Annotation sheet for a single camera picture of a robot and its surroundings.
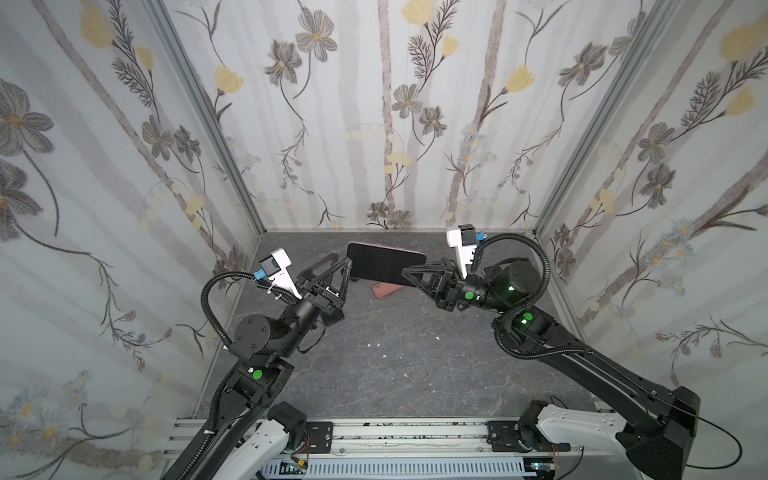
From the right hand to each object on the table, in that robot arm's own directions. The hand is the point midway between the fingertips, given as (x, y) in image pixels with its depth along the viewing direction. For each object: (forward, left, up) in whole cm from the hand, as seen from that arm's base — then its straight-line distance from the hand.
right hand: (408, 274), depth 50 cm
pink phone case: (+24, +5, -46) cm, 52 cm away
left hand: (+5, +12, -2) cm, 13 cm away
